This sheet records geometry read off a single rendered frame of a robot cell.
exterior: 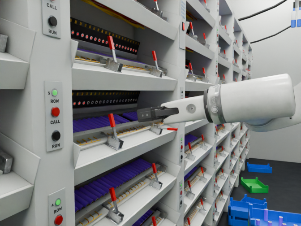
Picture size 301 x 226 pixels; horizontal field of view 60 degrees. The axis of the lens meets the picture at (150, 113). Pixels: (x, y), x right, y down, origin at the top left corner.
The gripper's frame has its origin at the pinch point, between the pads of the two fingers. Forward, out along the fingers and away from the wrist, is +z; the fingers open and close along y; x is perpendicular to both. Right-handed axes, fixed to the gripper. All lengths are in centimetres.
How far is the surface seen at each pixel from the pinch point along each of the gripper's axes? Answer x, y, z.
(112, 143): -6.1, -1.7, 10.9
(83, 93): 8.5, 2.5, 21.6
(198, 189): -47, 83, 18
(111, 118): 0.3, -1.3, 10.3
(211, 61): 27, 112, 7
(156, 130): -6.3, 25.0, 10.7
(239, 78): 23, 252, 8
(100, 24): 32.7, 17.7, 22.6
